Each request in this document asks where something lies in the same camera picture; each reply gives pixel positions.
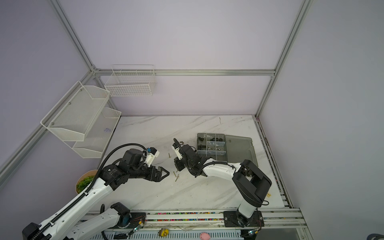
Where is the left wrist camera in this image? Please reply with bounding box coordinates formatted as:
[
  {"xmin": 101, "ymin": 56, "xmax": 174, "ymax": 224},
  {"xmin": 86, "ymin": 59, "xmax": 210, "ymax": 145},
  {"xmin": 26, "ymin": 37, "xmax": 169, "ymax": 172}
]
[{"xmin": 145, "ymin": 147, "xmax": 160, "ymax": 167}]

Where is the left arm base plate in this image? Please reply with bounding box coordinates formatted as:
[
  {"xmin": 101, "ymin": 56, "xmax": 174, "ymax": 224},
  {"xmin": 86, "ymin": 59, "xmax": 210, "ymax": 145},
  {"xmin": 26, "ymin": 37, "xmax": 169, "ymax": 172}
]
[{"xmin": 120, "ymin": 212, "xmax": 147, "ymax": 229}]

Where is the white wire basket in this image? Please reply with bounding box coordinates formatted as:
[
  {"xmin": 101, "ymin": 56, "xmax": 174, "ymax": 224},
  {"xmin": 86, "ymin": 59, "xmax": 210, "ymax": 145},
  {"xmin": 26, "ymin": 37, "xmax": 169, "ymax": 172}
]
[{"xmin": 105, "ymin": 65, "xmax": 157, "ymax": 97}]

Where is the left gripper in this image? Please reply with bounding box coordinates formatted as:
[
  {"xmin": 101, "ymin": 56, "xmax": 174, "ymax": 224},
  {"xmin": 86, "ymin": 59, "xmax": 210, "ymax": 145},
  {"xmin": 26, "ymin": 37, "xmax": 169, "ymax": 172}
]
[{"xmin": 129, "ymin": 164, "xmax": 170, "ymax": 182}]

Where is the upper white mesh shelf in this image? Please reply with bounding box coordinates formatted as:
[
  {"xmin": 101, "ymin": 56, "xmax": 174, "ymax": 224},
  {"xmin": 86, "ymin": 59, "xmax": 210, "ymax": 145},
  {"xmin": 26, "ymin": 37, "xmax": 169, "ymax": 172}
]
[{"xmin": 41, "ymin": 81, "xmax": 111, "ymax": 142}]

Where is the yellow small object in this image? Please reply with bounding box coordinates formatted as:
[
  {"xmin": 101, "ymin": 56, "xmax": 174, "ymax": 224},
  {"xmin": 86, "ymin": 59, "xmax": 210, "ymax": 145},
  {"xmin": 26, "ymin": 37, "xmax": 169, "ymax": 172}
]
[{"xmin": 158, "ymin": 228, "xmax": 169, "ymax": 238}]

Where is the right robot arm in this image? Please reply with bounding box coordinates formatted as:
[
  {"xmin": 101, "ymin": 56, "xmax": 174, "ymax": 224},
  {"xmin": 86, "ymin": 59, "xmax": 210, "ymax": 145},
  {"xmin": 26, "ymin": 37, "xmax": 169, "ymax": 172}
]
[{"xmin": 172, "ymin": 139, "xmax": 272, "ymax": 228}]

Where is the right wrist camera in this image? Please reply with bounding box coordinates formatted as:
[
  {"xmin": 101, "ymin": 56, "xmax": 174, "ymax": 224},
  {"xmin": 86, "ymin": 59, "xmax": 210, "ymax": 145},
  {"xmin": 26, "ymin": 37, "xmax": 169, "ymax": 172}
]
[{"xmin": 172, "ymin": 143, "xmax": 183, "ymax": 160}]

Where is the grey plastic organizer box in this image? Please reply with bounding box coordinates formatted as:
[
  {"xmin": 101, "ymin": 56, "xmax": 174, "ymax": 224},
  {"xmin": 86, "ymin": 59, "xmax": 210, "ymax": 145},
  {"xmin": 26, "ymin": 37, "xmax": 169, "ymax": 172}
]
[{"xmin": 197, "ymin": 133, "xmax": 259, "ymax": 166}]

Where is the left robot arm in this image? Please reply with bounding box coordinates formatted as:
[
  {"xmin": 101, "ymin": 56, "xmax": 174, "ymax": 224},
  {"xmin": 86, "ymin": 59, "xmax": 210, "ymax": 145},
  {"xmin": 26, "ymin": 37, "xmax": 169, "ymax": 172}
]
[{"xmin": 22, "ymin": 143, "xmax": 170, "ymax": 240}]

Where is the pink small object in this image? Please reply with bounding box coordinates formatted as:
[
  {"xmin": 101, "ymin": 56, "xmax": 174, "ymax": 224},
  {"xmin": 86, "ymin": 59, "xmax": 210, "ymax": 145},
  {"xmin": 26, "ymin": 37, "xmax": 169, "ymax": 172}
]
[{"xmin": 200, "ymin": 232, "xmax": 211, "ymax": 240}]

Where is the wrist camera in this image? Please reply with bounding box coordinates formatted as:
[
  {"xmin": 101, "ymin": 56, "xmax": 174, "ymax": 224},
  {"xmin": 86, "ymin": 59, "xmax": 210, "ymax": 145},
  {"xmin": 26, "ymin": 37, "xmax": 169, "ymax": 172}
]
[
  {"xmin": 145, "ymin": 147, "xmax": 160, "ymax": 167},
  {"xmin": 172, "ymin": 143, "xmax": 183, "ymax": 160}
]

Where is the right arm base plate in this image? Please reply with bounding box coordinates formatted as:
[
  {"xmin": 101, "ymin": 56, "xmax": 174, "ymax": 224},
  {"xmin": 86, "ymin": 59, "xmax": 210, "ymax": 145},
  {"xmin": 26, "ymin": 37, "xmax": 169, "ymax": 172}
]
[{"xmin": 223, "ymin": 211, "xmax": 265, "ymax": 228}]

